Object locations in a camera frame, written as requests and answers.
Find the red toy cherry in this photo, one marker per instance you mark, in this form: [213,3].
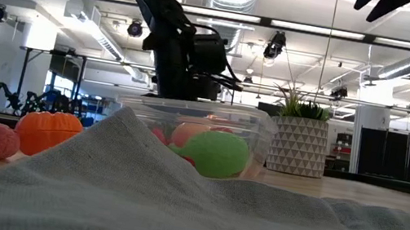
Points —
[189,161]

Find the green toy lime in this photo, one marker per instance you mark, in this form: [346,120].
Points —
[219,154]

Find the clear plastic tupperware container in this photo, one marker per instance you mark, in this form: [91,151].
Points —
[259,140]

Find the orange toy pumpkin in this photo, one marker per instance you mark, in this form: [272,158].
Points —
[45,131]

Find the black background robot arm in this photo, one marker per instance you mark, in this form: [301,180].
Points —
[34,102]
[9,98]

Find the grey folded cloth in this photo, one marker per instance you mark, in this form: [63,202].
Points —
[133,203]

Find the succulent in patterned white pot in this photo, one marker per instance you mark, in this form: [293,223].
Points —
[297,146]

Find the black office partition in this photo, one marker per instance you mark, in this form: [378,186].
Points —
[396,155]

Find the black ceiling light rail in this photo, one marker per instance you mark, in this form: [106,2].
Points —
[265,21]

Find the tall black frame stand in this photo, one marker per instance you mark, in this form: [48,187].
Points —
[23,74]

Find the black aluminium table frame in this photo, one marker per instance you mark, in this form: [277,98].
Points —
[384,184]

